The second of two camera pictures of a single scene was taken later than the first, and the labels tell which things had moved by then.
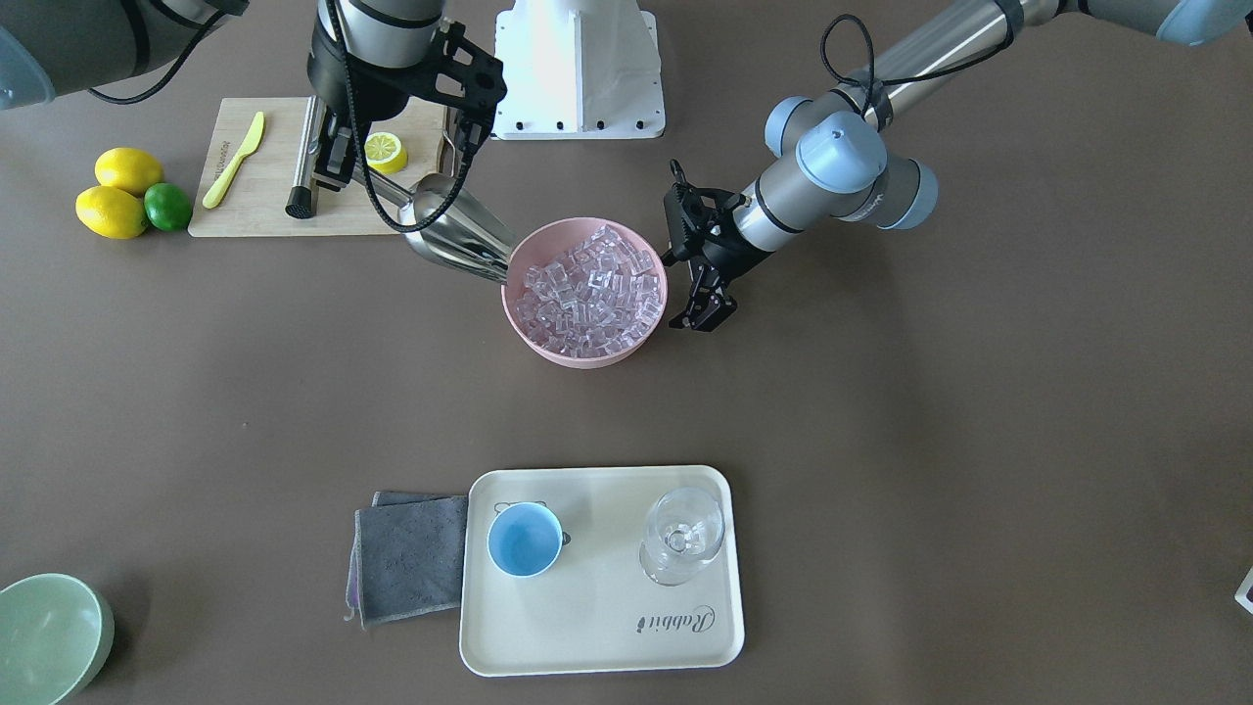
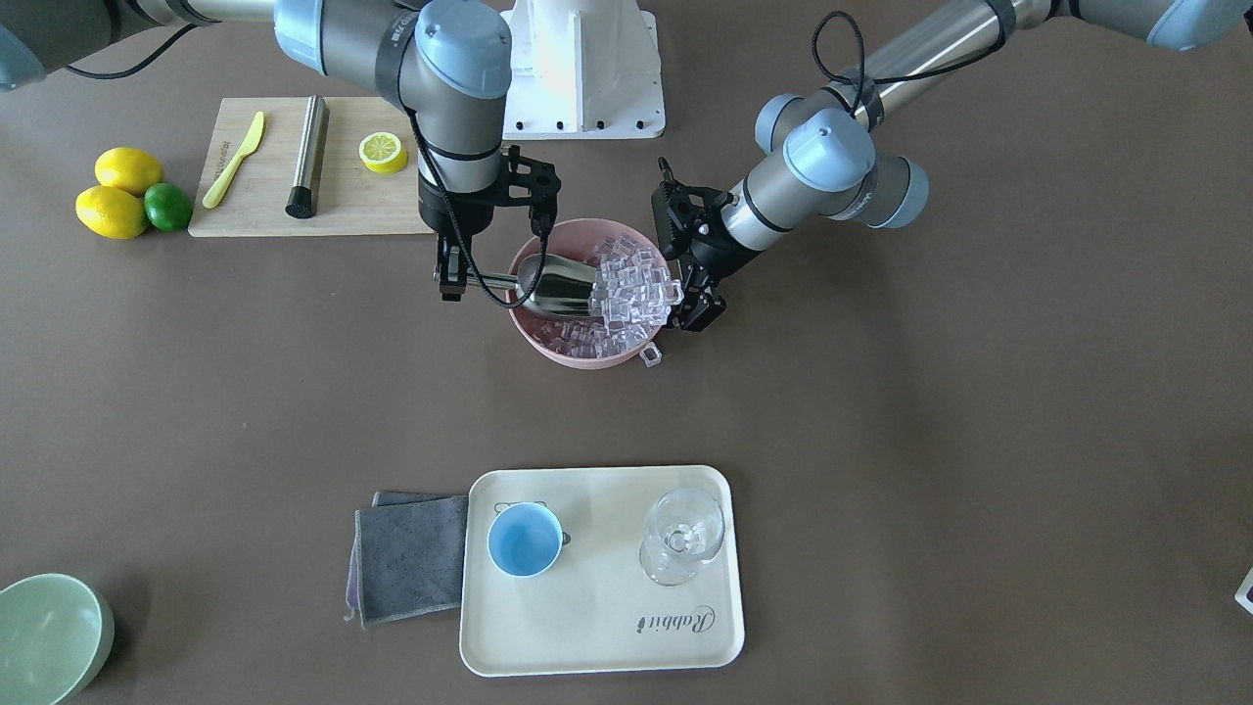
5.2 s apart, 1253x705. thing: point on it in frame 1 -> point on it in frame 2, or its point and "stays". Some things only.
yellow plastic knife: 217,189 stays
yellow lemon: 128,167 stays
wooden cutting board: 255,202 stays
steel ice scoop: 466,236 -> 566,286
